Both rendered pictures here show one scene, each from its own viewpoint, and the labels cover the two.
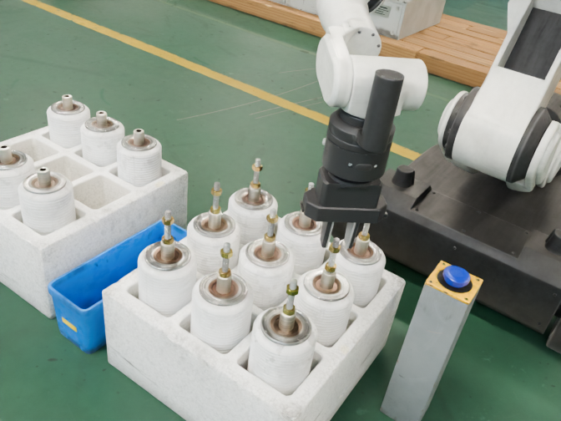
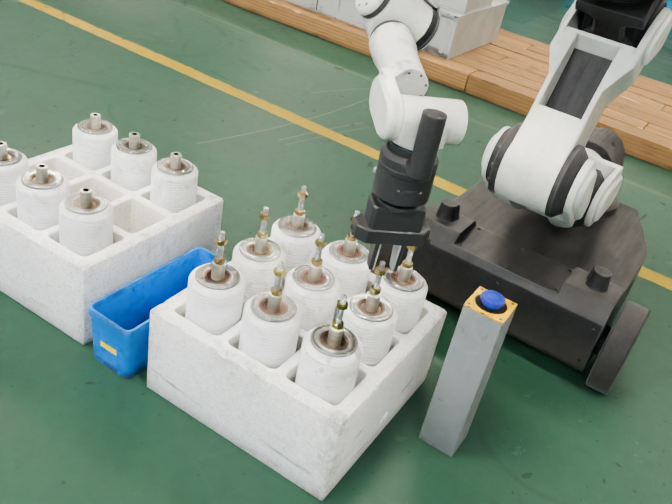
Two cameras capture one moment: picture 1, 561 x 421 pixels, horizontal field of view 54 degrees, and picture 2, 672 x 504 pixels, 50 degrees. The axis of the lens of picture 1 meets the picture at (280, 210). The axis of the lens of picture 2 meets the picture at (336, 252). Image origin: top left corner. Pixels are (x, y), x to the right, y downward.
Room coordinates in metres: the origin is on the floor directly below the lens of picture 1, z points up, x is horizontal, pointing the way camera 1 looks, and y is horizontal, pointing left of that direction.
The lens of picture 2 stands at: (-0.31, 0.05, 0.97)
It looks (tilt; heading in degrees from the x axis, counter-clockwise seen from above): 32 degrees down; 356
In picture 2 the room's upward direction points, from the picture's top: 12 degrees clockwise
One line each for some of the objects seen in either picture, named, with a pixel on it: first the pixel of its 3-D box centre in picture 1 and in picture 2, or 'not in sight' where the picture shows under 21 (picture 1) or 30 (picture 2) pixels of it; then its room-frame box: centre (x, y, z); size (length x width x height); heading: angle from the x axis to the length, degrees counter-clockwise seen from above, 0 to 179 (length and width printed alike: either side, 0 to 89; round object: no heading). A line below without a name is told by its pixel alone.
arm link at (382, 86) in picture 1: (376, 104); (422, 138); (0.67, -0.10, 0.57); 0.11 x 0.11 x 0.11; 14
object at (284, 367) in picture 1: (278, 367); (324, 383); (0.57, -0.03, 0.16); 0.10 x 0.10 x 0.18
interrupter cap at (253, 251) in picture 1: (267, 253); (313, 277); (0.74, 0.01, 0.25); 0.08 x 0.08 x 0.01
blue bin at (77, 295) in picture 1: (129, 282); (165, 310); (0.82, 0.28, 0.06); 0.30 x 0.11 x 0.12; 149
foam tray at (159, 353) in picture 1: (258, 320); (300, 347); (0.74, 0.01, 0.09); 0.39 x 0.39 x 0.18; 60
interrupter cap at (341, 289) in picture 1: (326, 285); (371, 307); (0.68, -0.09, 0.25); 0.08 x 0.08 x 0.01
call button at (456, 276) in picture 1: (455, 278); (492, 301); (0.66, -0.28, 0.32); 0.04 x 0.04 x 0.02
